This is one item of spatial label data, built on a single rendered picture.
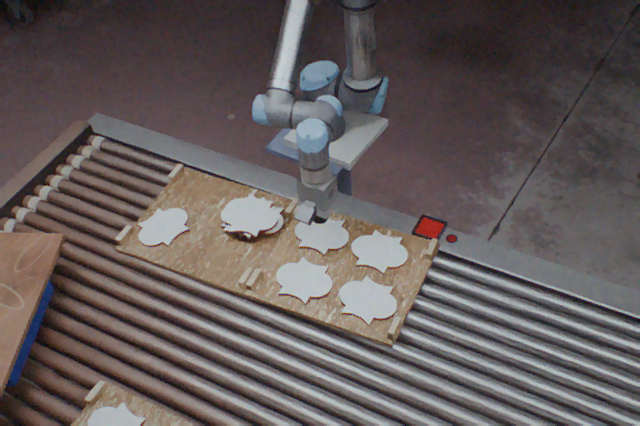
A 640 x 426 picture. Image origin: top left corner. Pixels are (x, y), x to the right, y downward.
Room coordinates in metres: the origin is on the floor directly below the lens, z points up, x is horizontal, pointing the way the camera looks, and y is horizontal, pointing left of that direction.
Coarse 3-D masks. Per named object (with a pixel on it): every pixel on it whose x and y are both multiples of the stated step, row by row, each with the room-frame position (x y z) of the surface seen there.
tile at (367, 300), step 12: (348, 288) 1.20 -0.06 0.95; (360, 288) 1.20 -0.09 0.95; (372, 288) 1.19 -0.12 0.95; (384, 288) 1.19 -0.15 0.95; (348, 300) 1.16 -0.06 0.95; (360, 300) 1.16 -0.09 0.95; (372, 300) 1.16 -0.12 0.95; (384, 300) 1.15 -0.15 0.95; (348, 312) 1.13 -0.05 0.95; (360, 312) 1.12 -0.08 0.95; (372, 312) 1.12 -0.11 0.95; (384, 312) 1.12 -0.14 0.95
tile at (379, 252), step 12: (360, 240) 1.36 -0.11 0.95; (372, 240) 1.35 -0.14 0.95; (384, 240) 1.35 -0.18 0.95; (396, 240) 1.34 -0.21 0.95; (360, 252) 1.32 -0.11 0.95; (372, 252) 1.31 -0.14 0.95; (384, 252) 1.31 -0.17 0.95; (396, 252) 1.30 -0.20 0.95; (360, 264) 1.28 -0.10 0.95; (372, 264) 1.27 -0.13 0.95; (384, 264) 1.27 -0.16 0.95; (396, 264) 1.26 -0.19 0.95
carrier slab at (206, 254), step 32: (192, 192) 1.62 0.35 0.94; (224, 192) 1.61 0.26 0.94; (256, 192) 1.59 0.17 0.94; (192, 224) 1.49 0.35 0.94; (288, 224) 1.46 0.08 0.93; (160, 256) 1.39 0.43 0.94; (192, 256) 1.37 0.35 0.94; (224, 256) 1.36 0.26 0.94; (256, 256) 1.35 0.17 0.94; (224, 288) 1.26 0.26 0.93
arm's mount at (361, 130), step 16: (352, 112) 1.96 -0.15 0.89; (352, 128) 1.88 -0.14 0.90; (368, 128) 1.87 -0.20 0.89; (384, 128) 1.89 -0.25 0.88; (288, 144) 1.85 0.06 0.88; (336, 144) 1.81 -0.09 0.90; (352, 144) 1.80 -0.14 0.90; (368, 144) 1.80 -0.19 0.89; (336, 160) 1.74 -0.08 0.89; (352, 160) 1.73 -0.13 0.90
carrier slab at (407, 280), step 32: (352, 224) 1.43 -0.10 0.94; (288, 256) 1.34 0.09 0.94; (320, 256) 1.33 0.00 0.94; (352, 256) 1.32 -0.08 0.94; (416, 256) 1.29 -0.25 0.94; (256, 288) 1.24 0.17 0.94; (416, 288) 1.19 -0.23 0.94; (320, 320) 1.12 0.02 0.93; (352, 320) 1.11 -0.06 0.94; (384, 320) 1.10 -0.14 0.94
